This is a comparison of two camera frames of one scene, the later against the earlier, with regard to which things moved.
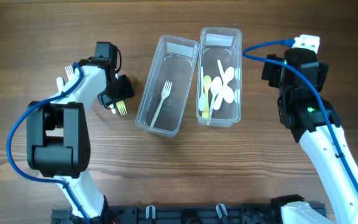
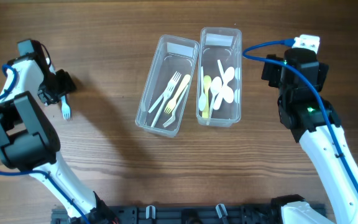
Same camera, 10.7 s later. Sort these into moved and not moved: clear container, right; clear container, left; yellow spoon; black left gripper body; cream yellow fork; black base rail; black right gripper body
Moved: cream yellow fork; black left gripper body
Not moved: yellow spoon; black base rail; clear container, right; black right gripper body; clear container, left
